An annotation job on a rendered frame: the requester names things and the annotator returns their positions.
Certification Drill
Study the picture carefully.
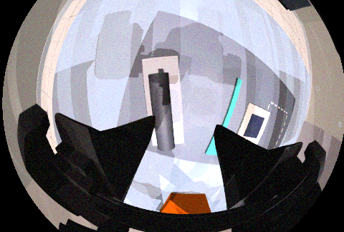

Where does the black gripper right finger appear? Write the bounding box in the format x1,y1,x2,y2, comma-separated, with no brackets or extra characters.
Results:
213,124,303,210

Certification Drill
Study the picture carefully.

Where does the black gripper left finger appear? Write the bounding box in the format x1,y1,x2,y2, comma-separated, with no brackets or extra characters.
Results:
54,112,156,203

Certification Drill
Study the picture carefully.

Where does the white square tile with dark square center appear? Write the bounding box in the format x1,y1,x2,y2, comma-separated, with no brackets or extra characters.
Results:
237,103,270,144

